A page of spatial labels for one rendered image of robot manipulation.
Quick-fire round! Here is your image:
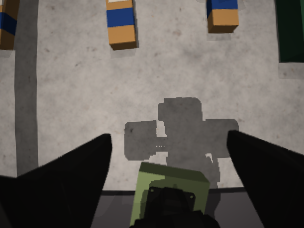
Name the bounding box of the cream welding electrode pack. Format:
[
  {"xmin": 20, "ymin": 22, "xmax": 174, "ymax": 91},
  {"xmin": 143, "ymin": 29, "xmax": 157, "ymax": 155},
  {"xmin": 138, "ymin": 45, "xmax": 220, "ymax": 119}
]
[{"xmin": 206, "ymin": 0, "xmax": 239, "ymax": 33}]

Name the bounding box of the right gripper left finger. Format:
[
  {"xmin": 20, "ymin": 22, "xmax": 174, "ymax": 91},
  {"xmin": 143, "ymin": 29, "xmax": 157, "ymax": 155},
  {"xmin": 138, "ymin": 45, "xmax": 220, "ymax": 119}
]
[{"xmin": 0, "ymin": 133, "xmax": 112, "ymax": 228}]

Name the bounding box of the brown rectangular pack with blue band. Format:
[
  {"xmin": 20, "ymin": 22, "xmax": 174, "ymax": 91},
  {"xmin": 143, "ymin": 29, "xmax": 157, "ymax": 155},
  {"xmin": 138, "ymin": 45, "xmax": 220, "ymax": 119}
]
[{"xmin": 106, "ymin": 0, "xmax": 137, "ymax": 50}]

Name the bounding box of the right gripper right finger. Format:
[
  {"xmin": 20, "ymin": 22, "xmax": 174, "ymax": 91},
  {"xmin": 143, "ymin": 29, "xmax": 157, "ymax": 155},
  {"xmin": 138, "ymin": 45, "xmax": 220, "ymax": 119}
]
[{"xmin": 226, "ymin": 130, "xmax": 304, "ymax": 228}]

